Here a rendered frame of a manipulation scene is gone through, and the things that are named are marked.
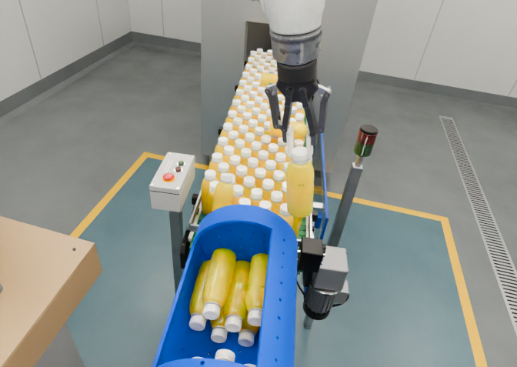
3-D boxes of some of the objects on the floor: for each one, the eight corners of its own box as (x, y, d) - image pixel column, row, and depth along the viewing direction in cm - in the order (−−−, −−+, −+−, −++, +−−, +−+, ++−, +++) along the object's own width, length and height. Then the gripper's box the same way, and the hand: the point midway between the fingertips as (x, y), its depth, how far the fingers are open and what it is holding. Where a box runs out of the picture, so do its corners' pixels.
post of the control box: (178, 341, 190) (167, 195, 130) (180, 333, 193) (170, 187, 133) (186, 341, 190) (178, 196, 130) (188, 335, 193) (181, 188, 133)
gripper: (248, 64, 68) (261, 161, 84) (338, 68, 63) (334, 170, 79) (259, 46, 73) (270, 141, 89) (345, 48, 68) (339, 148, 84)
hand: (299, 143), depth 82 cm, fingers closed on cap, 4 cm apart
